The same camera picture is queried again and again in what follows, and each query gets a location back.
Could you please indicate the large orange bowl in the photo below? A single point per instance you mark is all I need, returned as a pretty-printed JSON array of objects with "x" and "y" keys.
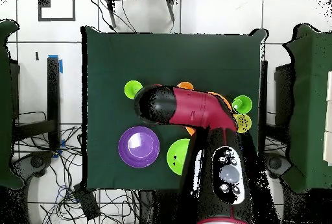
[{"x": 225, "y": 100}]

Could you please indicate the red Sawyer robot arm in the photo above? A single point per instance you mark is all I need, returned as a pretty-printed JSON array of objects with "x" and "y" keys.
[{"x": 197, "y": 107}]

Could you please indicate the orange cup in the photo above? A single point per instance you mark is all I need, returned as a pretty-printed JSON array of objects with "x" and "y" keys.
[{"x": 185, "y": 85}]

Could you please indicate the lime green cup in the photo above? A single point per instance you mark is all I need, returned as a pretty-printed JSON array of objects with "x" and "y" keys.
[{"x": 132, "y": 89}]

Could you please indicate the purple bowl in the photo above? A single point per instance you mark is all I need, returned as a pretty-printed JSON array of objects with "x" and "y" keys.
[{"x": 138, "y": 146}]

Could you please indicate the light green bowl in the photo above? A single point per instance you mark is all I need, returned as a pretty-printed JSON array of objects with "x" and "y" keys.
[{"x": 176, "y": 156}]

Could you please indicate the dark green table cloth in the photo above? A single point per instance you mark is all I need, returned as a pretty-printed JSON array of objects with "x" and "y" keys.
[{"x": 116, "y": 60}]

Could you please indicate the yellow cup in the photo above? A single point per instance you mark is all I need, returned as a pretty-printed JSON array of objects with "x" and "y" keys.
[{"x": 243, "y": 123}]

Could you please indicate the blue tape strip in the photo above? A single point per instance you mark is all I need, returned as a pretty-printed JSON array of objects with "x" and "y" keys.
[
  {"x": 61, "y": 67},
  {"x": 63, "y": 143}
]

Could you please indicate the black metal stand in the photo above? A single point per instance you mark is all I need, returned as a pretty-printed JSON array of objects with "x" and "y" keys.
[{"x": 53, "y": 91}]

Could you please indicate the dark office chair base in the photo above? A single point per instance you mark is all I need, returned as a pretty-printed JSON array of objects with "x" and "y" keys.
[
  {"x": 36, "y": 161},
  {"x": 275, "y": 163}
]

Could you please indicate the small black object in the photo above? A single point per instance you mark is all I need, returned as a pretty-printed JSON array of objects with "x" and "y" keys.
[{"x": 37, "y": 56}]

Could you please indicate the black square frame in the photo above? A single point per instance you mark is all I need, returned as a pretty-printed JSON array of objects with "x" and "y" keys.
[{"x": 44, "y": 0}]

